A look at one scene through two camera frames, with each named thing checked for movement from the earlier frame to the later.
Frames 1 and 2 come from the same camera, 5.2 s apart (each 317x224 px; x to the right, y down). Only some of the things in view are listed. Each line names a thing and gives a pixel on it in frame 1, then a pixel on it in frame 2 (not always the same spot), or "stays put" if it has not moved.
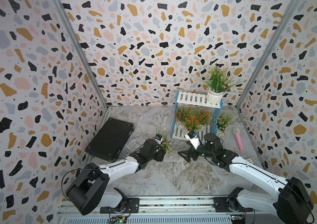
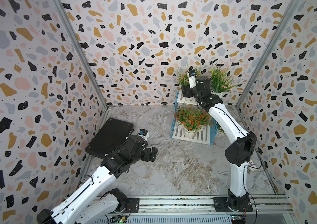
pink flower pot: (166, 144) → (183, 80)
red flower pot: (203, 118) stays put
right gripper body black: (201, 151) → (189, 92)
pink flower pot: (220, 81) stays put
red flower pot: (180, 114) stays put
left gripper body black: (159, 156) → (146, 154)
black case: (110, 140) stays put
